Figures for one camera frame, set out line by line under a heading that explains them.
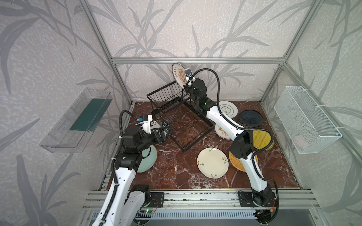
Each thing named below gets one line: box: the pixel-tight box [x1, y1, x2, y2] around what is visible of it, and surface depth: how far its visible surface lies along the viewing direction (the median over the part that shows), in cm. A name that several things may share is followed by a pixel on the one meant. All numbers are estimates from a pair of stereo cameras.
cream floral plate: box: [196, 146, 230, 180], surface depth 88 cm
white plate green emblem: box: [218, 100, 239, 119], surface depth 118 cm
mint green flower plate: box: [137, 145, 158, 173], surface depth 86 cm
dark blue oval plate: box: [238, 109, 264, 128], surface depth 111 cm
